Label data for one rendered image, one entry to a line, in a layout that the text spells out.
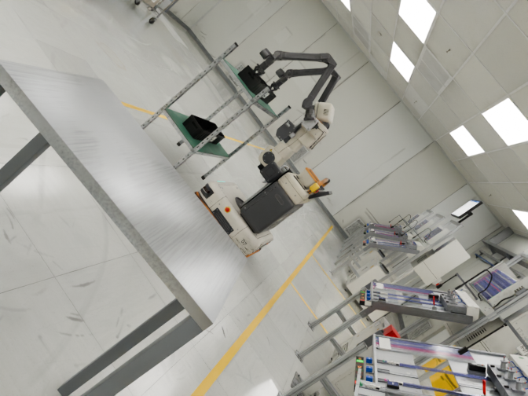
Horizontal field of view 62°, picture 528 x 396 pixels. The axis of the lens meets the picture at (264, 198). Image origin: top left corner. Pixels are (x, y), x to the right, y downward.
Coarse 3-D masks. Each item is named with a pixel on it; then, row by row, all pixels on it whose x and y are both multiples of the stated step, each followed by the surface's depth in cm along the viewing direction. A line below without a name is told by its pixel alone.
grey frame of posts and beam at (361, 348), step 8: (360, 344) 265; (520, 344) 246; (352, 352) 264; (360, 352) 263; (336, 360) 269; (344, 360) 266; (328, 368) 267; (336, 368) 266; (312, 376) 271; (320, 376) 270; (304, 384) 271; (312, 384) 270; (288, 392) 274; (296, 392) 272
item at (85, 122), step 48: (0, 96) 94; (48, 96) 97; (96, 96) 120; (48, 144) 136; (96, 144) 102; (144, 144) 127; (96, 192) 92; (144, 192) 106; (192, 192) 135; (144, 240) 92; (192, 240) 112; (192, 288) 96; (144, 336) 142; (192, 336) 94; (96, 384) 103
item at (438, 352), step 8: (376, 344) 244; (384, 344) 245; (392, 344) 246; (400, 344) 247; (408, 344) 248; (416, 344) 249; (424, 344) 250; (400, 352) 238; (408, 352) 237; (416, 352) 237; (424, 352) 238; (432, 352) 239; (440, 352) 240; (448, 352) 241; (456, 352) 242; (448, 360) 233; (456, 360) 232; (464, 360) 232; (472, 360) 233
